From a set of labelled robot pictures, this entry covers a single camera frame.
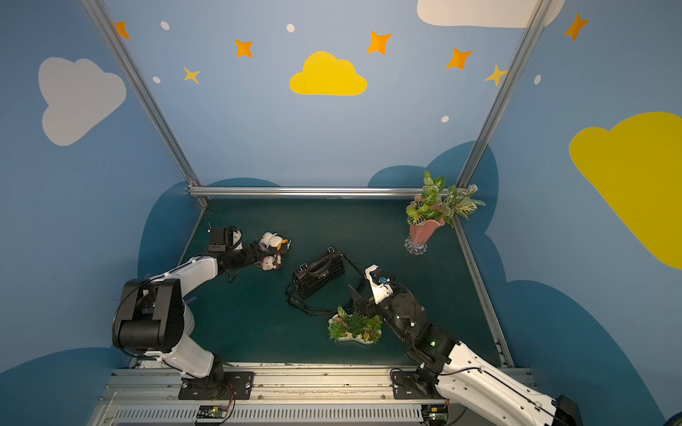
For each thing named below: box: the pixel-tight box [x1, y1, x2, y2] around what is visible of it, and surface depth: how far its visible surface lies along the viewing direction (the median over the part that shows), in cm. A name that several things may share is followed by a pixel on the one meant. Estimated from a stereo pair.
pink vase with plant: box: [404, 170, 486, 256], surface depth 87 cm
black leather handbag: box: [293, 246, 346, 300], surface depth 88 cm
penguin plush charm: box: [259, 231, 293, 253], surface depth 103 cm
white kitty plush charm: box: [253, 252, 283, 271], surface depth 100 cm
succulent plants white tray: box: [327, 306, 383, 345], surface depth 82 cm
